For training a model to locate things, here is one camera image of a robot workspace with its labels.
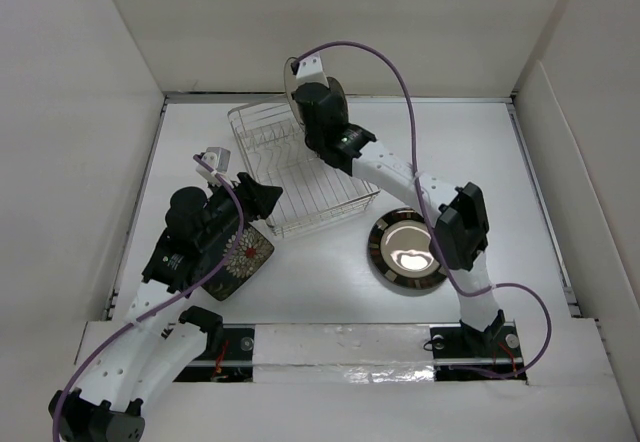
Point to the cream plate with tree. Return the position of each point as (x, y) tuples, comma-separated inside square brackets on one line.
[(290, 86)]

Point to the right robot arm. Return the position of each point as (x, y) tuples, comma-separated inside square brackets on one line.
[(456, 217)]

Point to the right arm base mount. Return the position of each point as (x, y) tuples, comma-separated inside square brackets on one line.
[(470, 347)]

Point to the black square floral plate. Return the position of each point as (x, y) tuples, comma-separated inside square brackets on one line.
[(252, 252)]

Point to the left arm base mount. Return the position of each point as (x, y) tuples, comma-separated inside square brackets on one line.
[(228, 354)]

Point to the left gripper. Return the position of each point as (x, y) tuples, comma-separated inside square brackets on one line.
[(257, 198)]

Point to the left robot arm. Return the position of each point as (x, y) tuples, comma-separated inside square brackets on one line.
[(107, 396)]

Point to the wire dish rack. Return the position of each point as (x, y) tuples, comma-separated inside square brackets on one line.
[(272, 146)]

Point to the dark patterned rim plate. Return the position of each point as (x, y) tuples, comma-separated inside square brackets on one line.
[(399, 248)]

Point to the grey reindeer plate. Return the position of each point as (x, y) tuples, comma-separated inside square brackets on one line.
[(338, 104)]

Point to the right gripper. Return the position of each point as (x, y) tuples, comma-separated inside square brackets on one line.
[(327, 88)]

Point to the silver taped front rail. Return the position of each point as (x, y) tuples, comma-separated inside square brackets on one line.
[(355, 353)]

